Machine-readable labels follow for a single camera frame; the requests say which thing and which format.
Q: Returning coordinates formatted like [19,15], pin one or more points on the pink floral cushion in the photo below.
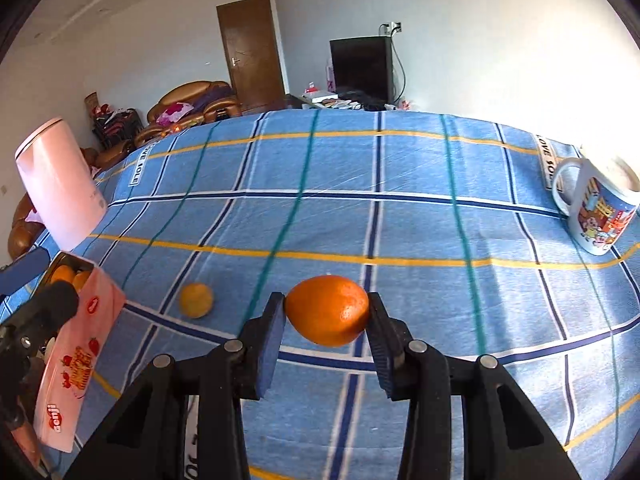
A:
[175,112]

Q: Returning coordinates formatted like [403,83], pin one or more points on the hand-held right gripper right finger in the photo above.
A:
[384,350]

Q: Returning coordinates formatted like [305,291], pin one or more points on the brown leather armchair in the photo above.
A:
[200,95]

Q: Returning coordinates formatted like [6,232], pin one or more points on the small yellow-green fruit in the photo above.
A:
[196,300]

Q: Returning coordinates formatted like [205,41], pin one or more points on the black television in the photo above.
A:
[360,67]

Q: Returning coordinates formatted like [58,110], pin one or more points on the wall socket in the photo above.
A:
[391,27]

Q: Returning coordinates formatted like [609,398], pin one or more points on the pink bottle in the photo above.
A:
[329,77]

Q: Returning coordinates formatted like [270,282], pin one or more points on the pink tin box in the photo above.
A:
[80,355]

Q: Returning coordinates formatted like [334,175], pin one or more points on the dark brown door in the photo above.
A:
[252,55]

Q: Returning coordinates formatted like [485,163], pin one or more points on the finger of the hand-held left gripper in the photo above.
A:
[22,267]
[47,305]

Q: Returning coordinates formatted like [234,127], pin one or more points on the tv stand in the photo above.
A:
[340,102]

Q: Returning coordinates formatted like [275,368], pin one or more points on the brown leather sofa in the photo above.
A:
[22,230]

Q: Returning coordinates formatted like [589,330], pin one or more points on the pink electric kettle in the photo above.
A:
[60,185]

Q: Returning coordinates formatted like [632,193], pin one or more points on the printed white mug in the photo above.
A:
[595,210]

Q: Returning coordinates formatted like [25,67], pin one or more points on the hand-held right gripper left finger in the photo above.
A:
[267,350]

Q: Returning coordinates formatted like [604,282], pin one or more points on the orange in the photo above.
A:
[327,317]
[82,281]
[62,274]

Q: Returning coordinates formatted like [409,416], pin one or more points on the stack of dark chairs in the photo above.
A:
[117,127]

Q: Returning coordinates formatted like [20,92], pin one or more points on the blue plaid tablecloth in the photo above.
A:
[400,185]

